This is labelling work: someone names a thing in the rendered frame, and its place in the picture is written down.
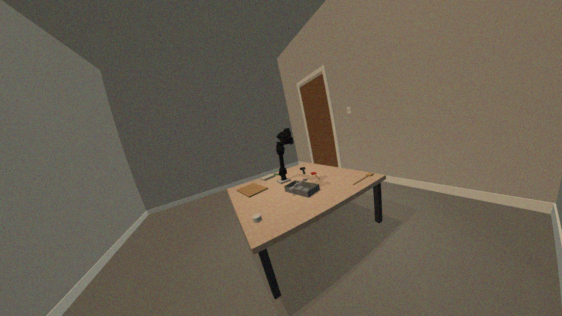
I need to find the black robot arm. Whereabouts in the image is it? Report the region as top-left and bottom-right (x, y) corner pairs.
(276, 131), (293, 180)

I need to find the short grey cylinder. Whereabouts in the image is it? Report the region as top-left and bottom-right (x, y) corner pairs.
(252, 214), (262, 223)

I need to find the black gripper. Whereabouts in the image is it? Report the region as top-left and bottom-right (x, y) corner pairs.
(276, 128), (291, 150)

